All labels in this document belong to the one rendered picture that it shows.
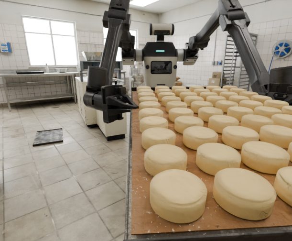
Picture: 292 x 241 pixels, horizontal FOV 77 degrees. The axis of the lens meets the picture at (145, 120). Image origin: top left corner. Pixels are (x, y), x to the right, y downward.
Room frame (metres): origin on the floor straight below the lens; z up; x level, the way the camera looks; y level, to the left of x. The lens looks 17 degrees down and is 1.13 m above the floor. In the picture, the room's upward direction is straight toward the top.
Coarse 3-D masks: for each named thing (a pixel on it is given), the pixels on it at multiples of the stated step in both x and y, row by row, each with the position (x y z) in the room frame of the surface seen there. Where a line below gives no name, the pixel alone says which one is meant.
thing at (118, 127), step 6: (114, 84) 2.77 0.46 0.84; (120, 84) 2.77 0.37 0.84; (96, 114) 3.18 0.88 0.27; (102, 114) 2.68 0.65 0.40; (126, 114) 2.72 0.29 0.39; (102, 120) 2.71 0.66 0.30; (120, 120) 2.68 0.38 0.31; (126, 120) 2.72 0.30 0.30; (102, 126) 2.74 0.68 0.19; (108, 126) 2.60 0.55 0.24; (114, 126) 2.63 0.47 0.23; (120, 126) 2.68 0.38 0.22; (126, 126) 2.72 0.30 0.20; (102, 132) 2.93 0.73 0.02; (108, 132) 2.60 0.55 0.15; (114, 132) 2.63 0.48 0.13; (120, 132) 2.68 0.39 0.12; (126, 132) 2.71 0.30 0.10; (108, 138) 2.62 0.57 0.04; (114, 138) 2.66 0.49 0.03; (120, 138) 2.70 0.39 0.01
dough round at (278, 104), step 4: (268, 100) 0.46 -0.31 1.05; (272, 100) 0.46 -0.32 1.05; (276, 100) 0.46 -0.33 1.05; (280, 100) 0.46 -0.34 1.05; (264, 104) 0.45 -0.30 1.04; (268, 104) 0.44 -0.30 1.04; (272, 104) 0.43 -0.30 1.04; (276, 104) 0.43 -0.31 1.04; (280, 104) 0.42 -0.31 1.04; (284, 104) 0.42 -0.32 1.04; (288, 104) 0.43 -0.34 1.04; (280, 108) 0.42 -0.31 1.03
